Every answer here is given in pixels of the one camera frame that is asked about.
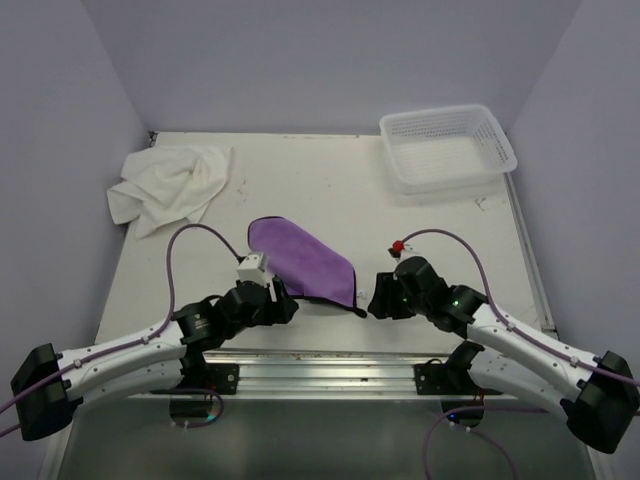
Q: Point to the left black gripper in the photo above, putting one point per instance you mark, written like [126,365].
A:
[283,309]

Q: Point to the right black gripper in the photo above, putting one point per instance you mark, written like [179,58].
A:
[382,304]

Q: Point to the purple microfiber towel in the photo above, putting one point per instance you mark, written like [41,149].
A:
[309,269]

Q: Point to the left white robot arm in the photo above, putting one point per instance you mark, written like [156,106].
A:
[50,387]

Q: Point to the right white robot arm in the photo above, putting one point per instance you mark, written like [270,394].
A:
[596,396]

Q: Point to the white perforated plastic basket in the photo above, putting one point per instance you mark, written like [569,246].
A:
[445,148]

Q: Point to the white crumpled towel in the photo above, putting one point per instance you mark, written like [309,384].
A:
[163,185]

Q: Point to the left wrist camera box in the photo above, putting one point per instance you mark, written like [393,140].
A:
[253,268]

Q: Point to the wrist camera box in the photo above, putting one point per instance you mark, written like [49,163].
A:
[400,251]
[253,268]

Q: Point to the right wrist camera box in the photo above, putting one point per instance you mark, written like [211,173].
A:
[400,251]

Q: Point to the aluminium mounting rail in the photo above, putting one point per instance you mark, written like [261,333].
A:
[341,375]

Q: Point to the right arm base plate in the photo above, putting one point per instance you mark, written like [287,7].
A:
[437,378]

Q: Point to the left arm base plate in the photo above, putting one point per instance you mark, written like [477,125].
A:
[221,378]

